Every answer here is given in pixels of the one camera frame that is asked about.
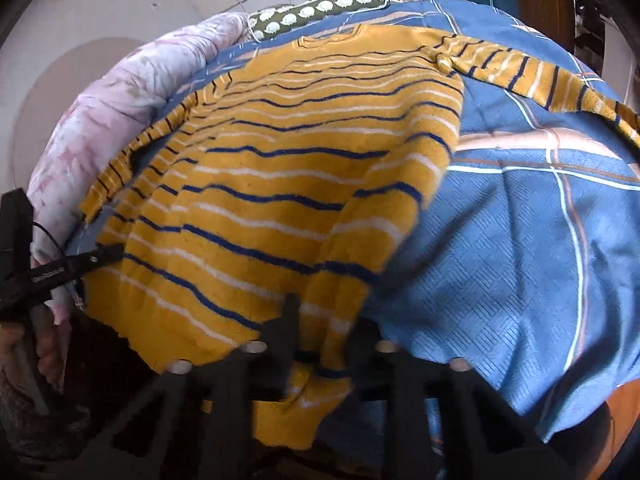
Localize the person's left hand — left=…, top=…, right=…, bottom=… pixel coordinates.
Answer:
left=1, top=299, right=64, bottom=416

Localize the beige rounded headboard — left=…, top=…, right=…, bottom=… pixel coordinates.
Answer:
left=8, top=37, right=142, bottom=188

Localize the yellow striped knit sweater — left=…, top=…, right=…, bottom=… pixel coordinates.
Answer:
left=81, top=25, right=639, bottom=450

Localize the green white-dotted bolster pillow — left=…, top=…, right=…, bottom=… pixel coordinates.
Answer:
left=247, top=0, right=390, bottom=42

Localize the blue plaid bed quilt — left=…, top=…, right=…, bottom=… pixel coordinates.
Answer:
left=64, top=0, right=640, bottom=480

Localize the person's left forearm sleeve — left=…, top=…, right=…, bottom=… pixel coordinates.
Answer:
left=1, top=380, right=89, bottom=479

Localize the pink floral rolled duvet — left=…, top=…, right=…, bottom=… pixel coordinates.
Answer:
left=25, top=11, right=252, bottom=326

